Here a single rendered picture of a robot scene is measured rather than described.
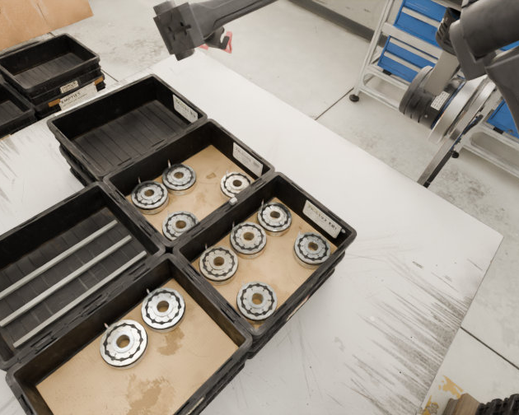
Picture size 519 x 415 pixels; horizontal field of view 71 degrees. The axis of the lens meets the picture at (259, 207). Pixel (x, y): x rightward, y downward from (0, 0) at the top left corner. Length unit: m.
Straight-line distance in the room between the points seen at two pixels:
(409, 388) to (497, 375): 1.07
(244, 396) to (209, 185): 0.60
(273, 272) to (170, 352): 0.33
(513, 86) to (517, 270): 2.12
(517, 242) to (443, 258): 1.33
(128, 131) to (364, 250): 0.90
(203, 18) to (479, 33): 0.48
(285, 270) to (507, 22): 0.75
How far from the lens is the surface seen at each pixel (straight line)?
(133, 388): 0.94
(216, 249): 1.00
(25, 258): 1.14
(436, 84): 1.09
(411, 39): 2.67
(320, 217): 1.06
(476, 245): 1.49
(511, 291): 2.46
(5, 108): 2.35
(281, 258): 1.04
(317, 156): 1.49
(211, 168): 1.21
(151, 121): 1.38
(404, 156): 2.74
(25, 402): 0.90
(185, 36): 0.78
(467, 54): 0.51
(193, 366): 0.93
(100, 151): 1.31
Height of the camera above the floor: 1.74
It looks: 54 degrees down
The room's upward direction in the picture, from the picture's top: 10 degrees clockwise
